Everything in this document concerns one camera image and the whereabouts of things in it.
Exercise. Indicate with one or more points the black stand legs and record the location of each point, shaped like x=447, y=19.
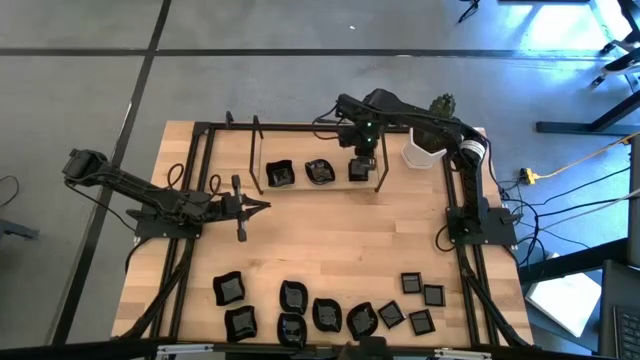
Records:
x=471, y=6

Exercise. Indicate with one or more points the grey floor object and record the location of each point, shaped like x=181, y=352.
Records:
x=15, y=230

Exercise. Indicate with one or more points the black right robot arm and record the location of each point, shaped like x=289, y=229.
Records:
x=425, y=117

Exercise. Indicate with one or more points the white board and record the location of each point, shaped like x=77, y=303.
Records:
x=565, y=300

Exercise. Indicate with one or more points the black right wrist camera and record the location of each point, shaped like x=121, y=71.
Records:
x=347, y=137

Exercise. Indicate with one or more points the wooden shelf with black frame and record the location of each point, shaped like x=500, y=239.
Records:
x=300, y=145

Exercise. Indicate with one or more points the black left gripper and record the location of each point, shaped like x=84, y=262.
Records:
x=234, y=206

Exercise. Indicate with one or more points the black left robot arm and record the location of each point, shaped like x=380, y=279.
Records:
x=150, y=195

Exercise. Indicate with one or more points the office chair base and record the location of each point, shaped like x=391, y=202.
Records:
x=622, y=62

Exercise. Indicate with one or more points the grey panel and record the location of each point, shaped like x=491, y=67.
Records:
x=635, y=210

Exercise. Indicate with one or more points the black desk beam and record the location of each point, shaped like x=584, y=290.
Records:
x=575, y=262

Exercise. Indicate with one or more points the black rig beam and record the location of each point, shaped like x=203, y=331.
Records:
x=60, y=354

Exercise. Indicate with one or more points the dark grey laptop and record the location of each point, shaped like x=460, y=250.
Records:
x=617, y=285

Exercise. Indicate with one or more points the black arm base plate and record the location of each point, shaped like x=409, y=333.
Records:
x=150, y=231
x=500, y=232

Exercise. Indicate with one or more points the green cactus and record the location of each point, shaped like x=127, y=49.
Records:
x=444, y=105

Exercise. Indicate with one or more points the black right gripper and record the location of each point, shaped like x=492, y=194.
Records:
x=367, y=140

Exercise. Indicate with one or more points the black desk foot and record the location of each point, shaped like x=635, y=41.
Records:
x=575, y=128

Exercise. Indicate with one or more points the silver metal bracket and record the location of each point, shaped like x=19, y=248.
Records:
x=185, y=349
x=462, y=354

